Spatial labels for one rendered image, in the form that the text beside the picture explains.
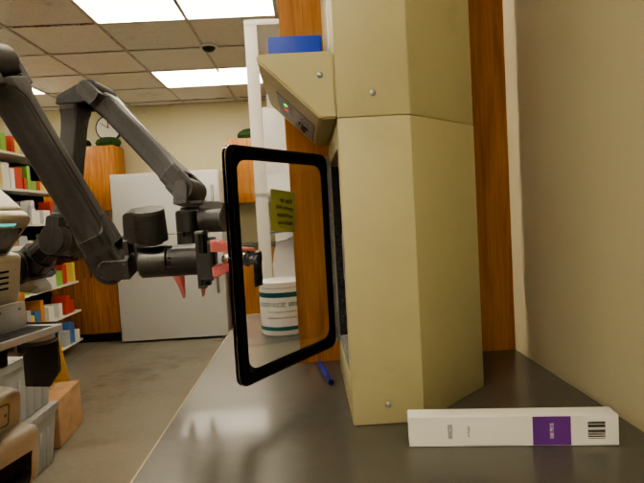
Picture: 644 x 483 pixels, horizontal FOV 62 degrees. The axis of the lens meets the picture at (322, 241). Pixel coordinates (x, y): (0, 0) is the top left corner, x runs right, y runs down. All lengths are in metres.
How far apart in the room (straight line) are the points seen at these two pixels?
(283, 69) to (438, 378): 0.54
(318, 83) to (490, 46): 0.56
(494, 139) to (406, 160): 0.46
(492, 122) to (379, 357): 0.64
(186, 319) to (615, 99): 5.34
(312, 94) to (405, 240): 0.26
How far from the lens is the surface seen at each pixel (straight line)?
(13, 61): 1.05
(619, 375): 1.00
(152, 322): 6.03
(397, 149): 0.82
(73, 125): 1.53
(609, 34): 0.99
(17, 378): 3.03
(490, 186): 1.24
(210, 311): 5.87
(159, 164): 1.33
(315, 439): 0.83
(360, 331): 0.83
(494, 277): 1.25
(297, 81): 0.83
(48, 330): 1.40
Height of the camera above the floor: 1.27
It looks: 3 degrees down
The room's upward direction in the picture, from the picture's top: 3 degrees counter-clockwise
